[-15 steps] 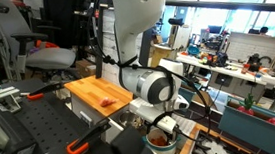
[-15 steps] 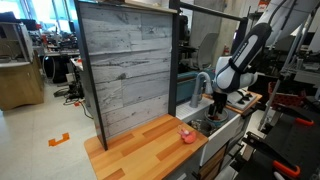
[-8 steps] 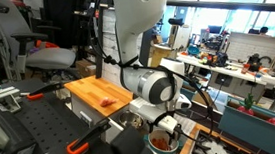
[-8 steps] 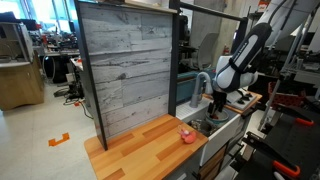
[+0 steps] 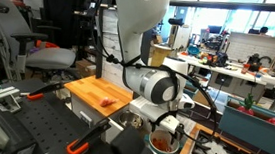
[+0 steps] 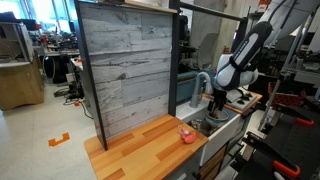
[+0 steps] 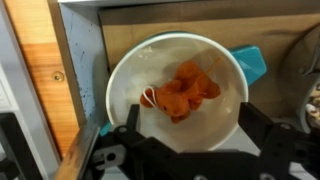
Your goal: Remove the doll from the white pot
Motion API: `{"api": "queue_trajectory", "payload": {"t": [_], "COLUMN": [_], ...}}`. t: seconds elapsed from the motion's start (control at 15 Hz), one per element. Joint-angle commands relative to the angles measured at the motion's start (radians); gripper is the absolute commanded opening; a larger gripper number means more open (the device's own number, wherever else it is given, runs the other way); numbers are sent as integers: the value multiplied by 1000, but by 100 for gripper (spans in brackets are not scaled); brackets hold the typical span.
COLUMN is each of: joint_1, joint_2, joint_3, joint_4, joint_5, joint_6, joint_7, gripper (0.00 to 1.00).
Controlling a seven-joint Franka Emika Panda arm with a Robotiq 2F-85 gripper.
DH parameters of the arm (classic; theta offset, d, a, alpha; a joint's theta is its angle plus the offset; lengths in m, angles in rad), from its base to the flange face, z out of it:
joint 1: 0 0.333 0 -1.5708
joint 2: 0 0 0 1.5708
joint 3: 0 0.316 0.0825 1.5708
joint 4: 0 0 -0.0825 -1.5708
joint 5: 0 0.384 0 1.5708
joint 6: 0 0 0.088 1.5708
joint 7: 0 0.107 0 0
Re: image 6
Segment black kitchen frame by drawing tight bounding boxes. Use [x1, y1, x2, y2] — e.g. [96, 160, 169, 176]
[168, 0, 249, 118]

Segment grey wood back panel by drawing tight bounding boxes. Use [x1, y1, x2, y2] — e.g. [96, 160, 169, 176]
[79, 1, 178, 141]

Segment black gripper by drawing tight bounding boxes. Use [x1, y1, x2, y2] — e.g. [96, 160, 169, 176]
[207, 87, 228, 118]

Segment beige patterned plush toy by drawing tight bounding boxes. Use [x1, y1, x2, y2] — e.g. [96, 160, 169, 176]
[190, 120, 203, 130]

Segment grey metal tripod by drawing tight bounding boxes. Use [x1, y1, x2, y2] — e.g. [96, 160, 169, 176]
[258, 13, 320, 132]

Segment red plastic crate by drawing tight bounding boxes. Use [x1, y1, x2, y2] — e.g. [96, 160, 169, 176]
[268, 81, 306, 108]

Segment white pot teal handles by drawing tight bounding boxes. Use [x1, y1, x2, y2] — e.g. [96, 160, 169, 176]
[204, 109, 231, 128]

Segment cluttered work desk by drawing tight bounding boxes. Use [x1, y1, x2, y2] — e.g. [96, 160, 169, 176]
[33, 31, 83, 84]

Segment stainless steel pot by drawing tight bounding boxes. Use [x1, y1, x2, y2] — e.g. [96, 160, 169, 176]
[187, 119, 214, 138]

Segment wooden kitchen counter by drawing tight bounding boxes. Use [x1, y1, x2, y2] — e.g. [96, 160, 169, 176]
[83, 113, 209, 180]

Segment black clamp orange handle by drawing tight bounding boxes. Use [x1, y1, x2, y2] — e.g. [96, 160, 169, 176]
[243, 131, 301, 179]
[271, 103, 315, 127]

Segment white toy kitchen sink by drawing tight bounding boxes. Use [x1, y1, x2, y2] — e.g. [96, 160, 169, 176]
[175, 98, 248, 168]

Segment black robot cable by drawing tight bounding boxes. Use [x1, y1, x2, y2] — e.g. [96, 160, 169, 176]
[264, 0, 289, 26]

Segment white shelf unit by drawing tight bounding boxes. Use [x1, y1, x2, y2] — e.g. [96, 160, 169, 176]
[0, 21, 35, 68]

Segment black floor cables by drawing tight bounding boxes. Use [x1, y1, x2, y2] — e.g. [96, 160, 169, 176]
[53, 84, 95, 120]

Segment orange white box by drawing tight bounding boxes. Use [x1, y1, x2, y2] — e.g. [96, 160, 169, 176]
[258, 0, 272, 13]

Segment teal planter box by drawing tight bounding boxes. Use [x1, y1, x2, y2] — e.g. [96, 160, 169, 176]
[199, 68, 219, 88]

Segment teal plastic bin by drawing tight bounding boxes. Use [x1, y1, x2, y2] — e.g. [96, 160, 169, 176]
[176, 70, 205, 104]

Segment pink plush toy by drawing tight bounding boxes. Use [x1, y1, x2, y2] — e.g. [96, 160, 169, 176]
[177, 125, 198, 145]

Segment wooden cabinet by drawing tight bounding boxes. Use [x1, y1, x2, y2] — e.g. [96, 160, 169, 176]
[0, 59, 45, 112]

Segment grey office chair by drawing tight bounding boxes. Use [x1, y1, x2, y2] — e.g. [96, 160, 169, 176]
[189, 32, 220, 71]

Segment orange floor tape mark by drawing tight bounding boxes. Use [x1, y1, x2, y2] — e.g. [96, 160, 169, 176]
[48, 132, 71, 148]

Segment grey toy faucet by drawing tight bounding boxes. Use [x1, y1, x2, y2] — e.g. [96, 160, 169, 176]
[189, 71, 214, 109]

